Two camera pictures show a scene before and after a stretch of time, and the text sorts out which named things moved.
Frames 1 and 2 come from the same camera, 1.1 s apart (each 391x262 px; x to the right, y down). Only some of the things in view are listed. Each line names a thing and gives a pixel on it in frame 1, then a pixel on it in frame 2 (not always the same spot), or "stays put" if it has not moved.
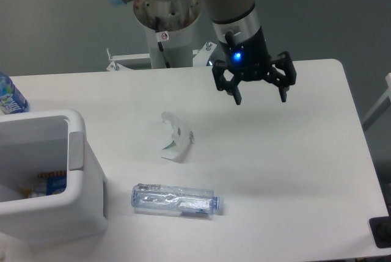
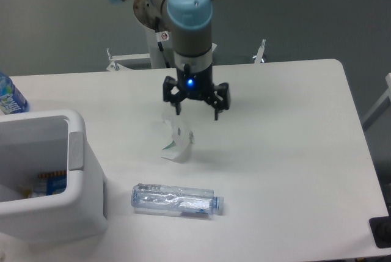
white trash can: x=47 y=142 stays put
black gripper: x=250 y=61 to x=197 y=85
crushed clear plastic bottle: x=152 y=197 stays put
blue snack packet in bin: x=50 y=183 stays put
